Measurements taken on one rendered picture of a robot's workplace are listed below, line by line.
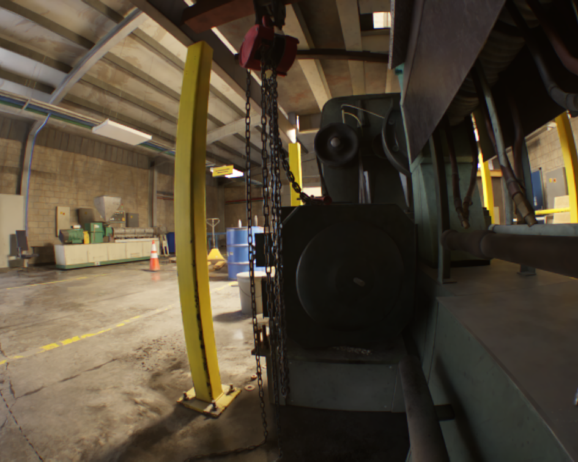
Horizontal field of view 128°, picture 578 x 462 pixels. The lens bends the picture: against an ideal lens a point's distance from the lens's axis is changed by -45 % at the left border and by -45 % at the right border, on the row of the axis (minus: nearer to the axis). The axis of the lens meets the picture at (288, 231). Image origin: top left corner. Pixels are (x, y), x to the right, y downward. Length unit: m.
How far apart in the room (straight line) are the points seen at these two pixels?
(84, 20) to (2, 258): 6.23
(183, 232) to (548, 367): 1.08
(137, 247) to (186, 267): 7.92
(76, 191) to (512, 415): 10.46
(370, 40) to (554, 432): 1.89
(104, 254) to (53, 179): 3.50
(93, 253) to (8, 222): 2.93
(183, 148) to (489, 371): 1.13
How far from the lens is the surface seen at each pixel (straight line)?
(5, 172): 9.54
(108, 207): 8.47
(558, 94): 0.45
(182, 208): 1.05
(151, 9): 1.25
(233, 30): 1.81
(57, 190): 10.03
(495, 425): 0.37
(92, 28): 6.81
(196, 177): 1.06
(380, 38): 1.89
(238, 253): 4.18
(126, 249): 8.65
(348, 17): 1.49
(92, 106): 8.94
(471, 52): 0.51
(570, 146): 2.36
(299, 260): 0.74
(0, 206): 8.67
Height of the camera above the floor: 0.76
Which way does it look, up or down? level
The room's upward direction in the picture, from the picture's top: 2 degrees counter-clockwise
